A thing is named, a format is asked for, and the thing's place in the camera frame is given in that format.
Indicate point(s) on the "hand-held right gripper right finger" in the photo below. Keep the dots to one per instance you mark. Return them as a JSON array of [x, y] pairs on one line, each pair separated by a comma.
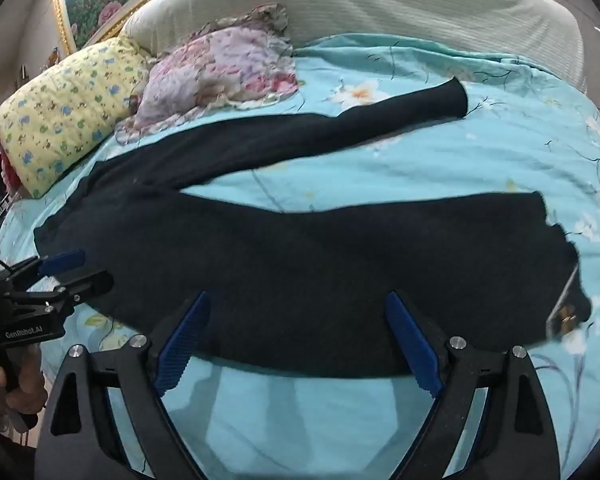
[[412, 345]]

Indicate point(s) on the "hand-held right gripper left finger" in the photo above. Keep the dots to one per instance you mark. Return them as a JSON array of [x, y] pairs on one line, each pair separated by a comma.
[[185, 345]]

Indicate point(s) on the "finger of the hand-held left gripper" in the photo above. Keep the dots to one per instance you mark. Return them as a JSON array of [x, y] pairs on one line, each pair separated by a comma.
[[87, 285], [62, 262]]

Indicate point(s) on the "black pants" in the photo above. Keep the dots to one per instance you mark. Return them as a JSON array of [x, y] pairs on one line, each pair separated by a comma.
[[305, 280]]

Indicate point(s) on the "person's left forearm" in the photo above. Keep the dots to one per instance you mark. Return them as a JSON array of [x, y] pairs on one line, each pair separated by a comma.
[[5, 455]]

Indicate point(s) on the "person's left hand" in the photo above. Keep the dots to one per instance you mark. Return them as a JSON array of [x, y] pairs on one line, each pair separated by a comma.
[[30, 380]]

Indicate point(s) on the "red cloth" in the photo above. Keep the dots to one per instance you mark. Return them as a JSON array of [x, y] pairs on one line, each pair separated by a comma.
[[10, 175]]

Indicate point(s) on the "yellow floral pillow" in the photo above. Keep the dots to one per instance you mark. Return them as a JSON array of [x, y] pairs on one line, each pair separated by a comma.
[[65, 110]]

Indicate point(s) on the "teal floral bed sheet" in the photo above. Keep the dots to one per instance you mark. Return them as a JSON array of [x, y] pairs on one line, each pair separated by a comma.
[[430, 160]]

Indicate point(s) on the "pink floral quilt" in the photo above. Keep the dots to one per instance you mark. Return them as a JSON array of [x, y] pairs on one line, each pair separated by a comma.
[[215, 70]]

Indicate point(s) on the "gold framed landscape painting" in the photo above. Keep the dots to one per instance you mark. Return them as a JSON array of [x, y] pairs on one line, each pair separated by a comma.
[[95, 5]]

